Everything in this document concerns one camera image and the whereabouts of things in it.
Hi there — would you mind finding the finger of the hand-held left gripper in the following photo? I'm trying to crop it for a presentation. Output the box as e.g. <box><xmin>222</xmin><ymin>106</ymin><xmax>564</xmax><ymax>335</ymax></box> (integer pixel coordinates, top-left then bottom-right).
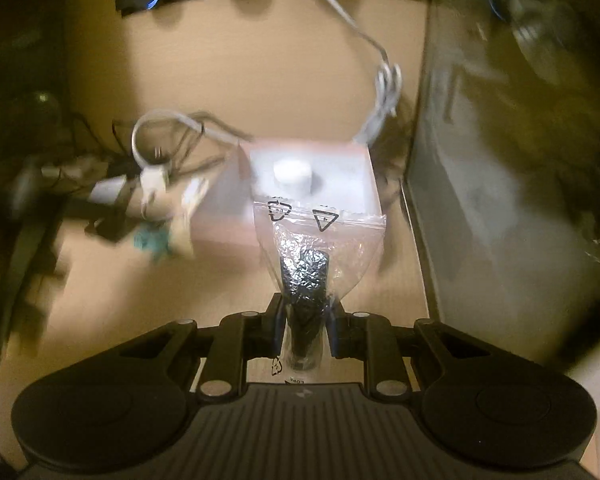
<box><xmin>85</xmin><ymin>205</ymin><xmax>136</xmax><ymax>247</ymax></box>

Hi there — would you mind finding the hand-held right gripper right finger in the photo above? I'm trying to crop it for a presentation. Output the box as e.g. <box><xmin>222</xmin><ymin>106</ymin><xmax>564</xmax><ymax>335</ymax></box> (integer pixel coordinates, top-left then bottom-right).
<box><xmin>330</xmin><ymin>309</ymin><xmax>481</xmax><ymax>396</ymax></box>

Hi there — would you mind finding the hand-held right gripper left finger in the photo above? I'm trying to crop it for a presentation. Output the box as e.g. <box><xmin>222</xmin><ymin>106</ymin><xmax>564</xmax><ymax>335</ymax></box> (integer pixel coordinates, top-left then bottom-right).
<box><xmin>115</xmin><ymin>292</ymin><xmax>287</xmax><ymax>405</ymax></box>

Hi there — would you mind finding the black item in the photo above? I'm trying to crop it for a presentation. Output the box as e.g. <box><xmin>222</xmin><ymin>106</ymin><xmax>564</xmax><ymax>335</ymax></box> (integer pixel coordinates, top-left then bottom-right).
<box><xmin>279</xmin><ymin>247</ymin><xmax>332</xmax><ymax>361</ymax></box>

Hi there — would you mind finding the clear plastic zip bag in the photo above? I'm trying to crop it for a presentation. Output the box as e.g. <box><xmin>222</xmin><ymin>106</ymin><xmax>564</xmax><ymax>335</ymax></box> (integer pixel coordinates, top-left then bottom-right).
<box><xmin>252</xmin><ymin>195</ymin><xmax>387</xmax><ymax>378</ymax></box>

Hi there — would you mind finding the beige and teal small object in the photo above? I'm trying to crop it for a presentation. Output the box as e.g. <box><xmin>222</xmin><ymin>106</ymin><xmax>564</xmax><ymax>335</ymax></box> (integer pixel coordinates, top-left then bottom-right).
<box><xmin>132</xmin><ymin>177</ymin><xmax>212</xmax><ymax>263</ymax></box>

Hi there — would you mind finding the pink cardboard box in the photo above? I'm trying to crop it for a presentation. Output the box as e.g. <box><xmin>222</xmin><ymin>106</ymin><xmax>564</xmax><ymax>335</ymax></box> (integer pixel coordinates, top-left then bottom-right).
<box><xmin>187</xmin><ymin>137</ymin><xmax>386</xmax><ymax>251</ymax></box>

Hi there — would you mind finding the white USB cable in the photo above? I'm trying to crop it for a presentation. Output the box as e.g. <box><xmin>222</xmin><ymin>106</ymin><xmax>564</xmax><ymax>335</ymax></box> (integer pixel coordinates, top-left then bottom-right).
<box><xmin>130</xmin><ymin>109</ymin><xmax>253</xmax><ymax>168</ymax></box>

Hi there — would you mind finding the computer case with glass panel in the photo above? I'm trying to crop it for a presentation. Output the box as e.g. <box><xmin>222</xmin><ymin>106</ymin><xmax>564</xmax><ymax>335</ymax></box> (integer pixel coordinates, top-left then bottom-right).
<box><xmin>407</xmin><ymin>0</ymin><xmax>600</xmax><ymax>376</ymax></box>

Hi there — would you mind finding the grey bundled cable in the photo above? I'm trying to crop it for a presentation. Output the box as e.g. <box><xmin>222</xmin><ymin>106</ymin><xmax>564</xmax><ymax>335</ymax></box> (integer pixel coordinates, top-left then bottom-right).
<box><xmin>305</xmin><ymin>0</ymin><xmax>403</xmax><ymax>143</ymax></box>

